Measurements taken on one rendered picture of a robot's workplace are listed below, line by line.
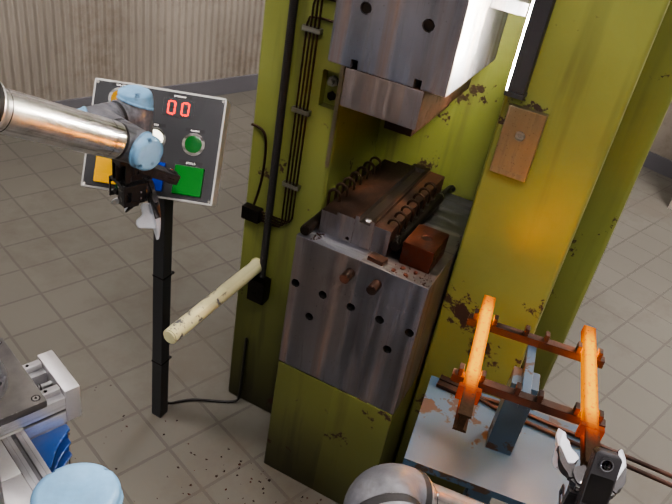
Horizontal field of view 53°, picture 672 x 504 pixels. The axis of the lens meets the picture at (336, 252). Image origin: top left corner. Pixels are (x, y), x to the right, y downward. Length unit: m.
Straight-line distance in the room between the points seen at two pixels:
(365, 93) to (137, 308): 1.66
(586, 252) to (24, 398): 1.63
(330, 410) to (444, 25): 1.14
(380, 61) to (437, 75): 0.14
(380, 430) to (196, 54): 3.51
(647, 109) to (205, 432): 1.73
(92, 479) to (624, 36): 1.30
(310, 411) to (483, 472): 0.67
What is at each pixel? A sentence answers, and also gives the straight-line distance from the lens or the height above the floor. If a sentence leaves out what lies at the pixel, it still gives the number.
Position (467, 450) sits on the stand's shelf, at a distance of 1.66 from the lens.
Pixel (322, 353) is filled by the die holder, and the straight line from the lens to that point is 1.94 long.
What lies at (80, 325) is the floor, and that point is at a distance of 2.89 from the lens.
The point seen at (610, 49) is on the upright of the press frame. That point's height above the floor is 1.53.
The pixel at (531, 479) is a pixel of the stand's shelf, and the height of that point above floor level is 0.67.
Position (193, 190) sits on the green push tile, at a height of 0.99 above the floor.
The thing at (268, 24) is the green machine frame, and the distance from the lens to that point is 1.88.
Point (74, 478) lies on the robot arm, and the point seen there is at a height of 1.04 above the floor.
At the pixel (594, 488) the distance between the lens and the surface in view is 1.28.
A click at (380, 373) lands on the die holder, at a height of 0.59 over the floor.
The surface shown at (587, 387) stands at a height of 0.94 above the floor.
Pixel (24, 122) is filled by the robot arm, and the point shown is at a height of 1.35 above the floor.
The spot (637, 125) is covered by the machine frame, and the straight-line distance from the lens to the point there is 2.09.
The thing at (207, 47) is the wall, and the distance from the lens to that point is 5.01.
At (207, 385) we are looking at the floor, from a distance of 2.62.
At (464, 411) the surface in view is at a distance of 1.32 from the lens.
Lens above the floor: 1.85
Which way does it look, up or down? 33 degrees down
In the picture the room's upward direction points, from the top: 11 degrees clockwise
